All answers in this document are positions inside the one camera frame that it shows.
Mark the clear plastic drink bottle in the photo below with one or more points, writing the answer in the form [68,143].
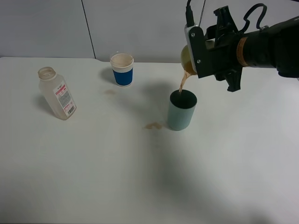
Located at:
[56,92]

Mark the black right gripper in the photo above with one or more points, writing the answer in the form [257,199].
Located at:
[227,36]

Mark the blue sleeved paper cup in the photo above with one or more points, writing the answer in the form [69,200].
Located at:
[122,66]

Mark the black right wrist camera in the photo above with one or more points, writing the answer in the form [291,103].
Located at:
[199,45]

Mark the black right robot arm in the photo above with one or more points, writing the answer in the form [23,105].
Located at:
[252,46]

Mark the teal plastic cup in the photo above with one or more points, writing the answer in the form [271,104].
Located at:
[181,108]

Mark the pale green plastic cup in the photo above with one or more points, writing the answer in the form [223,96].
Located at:
[186,60]

